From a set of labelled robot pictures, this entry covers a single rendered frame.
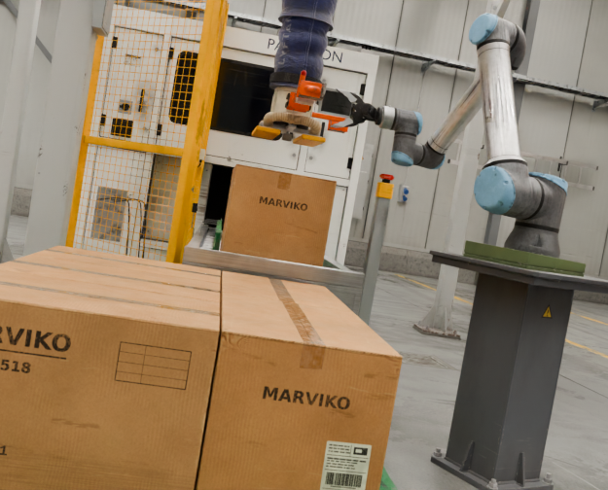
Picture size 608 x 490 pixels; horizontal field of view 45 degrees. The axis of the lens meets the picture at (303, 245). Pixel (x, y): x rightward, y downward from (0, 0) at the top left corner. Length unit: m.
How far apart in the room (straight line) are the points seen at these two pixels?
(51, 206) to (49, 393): 2.02
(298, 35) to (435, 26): 9.56
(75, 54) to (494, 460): 2.48
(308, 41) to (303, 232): 0.81
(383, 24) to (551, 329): 10.05
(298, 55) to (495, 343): 1.42
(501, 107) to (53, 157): 2.02
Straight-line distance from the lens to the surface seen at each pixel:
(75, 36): 3.60
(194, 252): 2.78
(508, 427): 2.60
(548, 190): 2.59
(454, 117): 2.96
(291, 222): 2.85
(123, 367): 1.58
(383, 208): 3.41
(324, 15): 3.19
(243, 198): 2.84
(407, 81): 12.32
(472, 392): 2.67
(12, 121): 5.81
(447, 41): 12.66
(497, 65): 2.68
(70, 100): 3.56
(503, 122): 2.58
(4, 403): 1.65
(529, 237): 2.58
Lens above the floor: 0.83
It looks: 3 degrees down
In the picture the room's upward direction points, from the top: 9 degrees clockwise
